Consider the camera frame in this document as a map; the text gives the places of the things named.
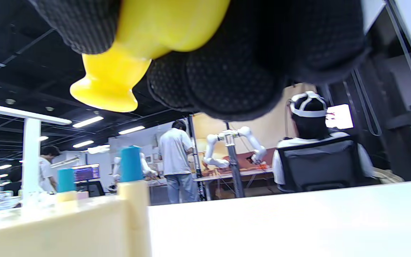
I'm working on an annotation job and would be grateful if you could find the person's right hand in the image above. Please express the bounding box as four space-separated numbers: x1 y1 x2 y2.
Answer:
30 0 371 122

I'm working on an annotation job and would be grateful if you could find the yellow toy hammer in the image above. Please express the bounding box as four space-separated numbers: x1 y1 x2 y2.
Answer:
70 0 231 113

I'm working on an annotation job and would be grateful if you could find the yellow round tap bench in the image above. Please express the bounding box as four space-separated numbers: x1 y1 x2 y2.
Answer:
0 146 152 257

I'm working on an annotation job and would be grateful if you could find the beige backdrop poster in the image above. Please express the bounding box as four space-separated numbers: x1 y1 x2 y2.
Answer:
191 84 316 172

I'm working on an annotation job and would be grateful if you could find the grey robot stand pole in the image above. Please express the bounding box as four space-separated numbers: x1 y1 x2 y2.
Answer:
223 123 245 198

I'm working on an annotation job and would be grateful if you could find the bright white monitor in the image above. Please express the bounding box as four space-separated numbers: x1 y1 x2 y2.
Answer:
325 104 354 130

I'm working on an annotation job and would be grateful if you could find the black truss stand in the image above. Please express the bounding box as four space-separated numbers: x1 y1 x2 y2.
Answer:
187 114 207 202

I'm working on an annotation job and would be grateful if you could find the black office chair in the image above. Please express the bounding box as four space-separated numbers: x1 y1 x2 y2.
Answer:
277 137 366 193

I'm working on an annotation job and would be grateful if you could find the dark metal rack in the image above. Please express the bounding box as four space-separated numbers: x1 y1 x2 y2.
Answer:
316 0 411 182

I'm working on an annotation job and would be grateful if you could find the row of ceiling lights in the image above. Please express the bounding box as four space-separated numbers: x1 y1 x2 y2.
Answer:
0 116 145 179

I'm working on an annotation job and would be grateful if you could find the small purple-lit monitor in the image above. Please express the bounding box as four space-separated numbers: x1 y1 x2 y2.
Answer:
72 163 101 182

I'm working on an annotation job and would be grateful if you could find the white desk lamp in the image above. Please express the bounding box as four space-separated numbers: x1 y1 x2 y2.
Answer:
0 104 72 200

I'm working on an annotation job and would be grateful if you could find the white headset strap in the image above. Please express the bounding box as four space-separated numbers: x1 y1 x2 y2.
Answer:
289 91 329 117

